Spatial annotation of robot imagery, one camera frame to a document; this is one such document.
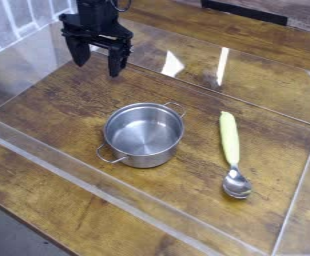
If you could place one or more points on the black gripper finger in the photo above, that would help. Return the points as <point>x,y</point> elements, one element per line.
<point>79,50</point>
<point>117,56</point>

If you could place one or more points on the clear acrylic enclosure wall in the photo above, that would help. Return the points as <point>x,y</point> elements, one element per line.
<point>214,63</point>

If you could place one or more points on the green handled metal spoon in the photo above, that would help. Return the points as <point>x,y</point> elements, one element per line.
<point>235,184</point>

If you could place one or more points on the small steel pot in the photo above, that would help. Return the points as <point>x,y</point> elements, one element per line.
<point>141,134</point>

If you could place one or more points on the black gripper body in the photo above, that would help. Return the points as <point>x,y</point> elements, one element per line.
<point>95,22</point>

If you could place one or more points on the black bar in background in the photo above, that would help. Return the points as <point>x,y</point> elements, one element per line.
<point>244,12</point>

